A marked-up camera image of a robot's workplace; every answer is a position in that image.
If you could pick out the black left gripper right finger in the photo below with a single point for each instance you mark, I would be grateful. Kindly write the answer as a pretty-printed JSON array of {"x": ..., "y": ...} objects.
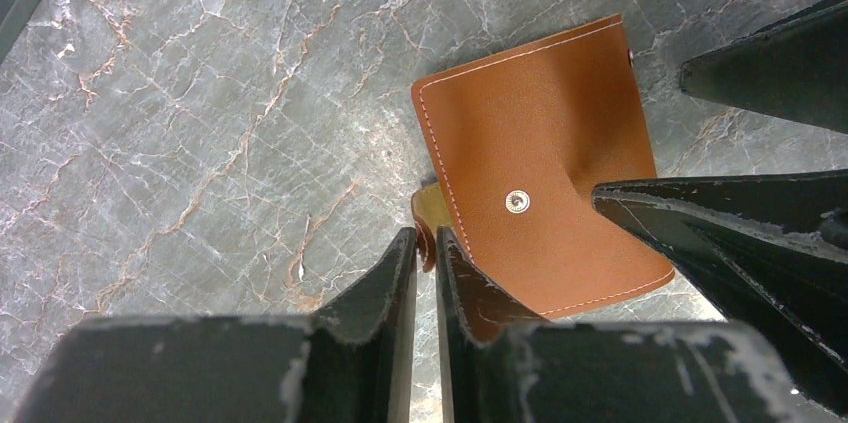
[{"x": 501, "y": 362}]

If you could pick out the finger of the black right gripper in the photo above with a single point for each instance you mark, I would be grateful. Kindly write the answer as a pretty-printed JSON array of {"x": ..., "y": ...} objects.
[
  {"x": 794, "y": 69},
  {"x": 767, "y": 250}
]

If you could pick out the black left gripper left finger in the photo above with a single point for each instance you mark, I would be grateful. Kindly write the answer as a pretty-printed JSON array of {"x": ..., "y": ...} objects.
[{"x": 348, "y": 361}]

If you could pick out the brown leather card holder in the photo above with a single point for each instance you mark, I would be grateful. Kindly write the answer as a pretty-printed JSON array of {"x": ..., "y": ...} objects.
[{"x": 518, "y": 141}]

